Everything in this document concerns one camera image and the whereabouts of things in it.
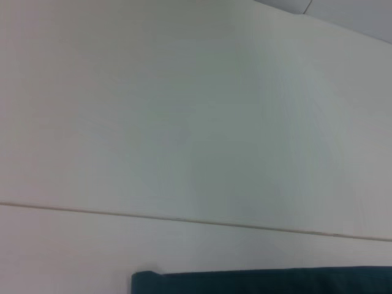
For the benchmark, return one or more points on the blue t-shirt with pink print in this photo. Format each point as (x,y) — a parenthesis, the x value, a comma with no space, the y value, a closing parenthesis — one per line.
(260,281)

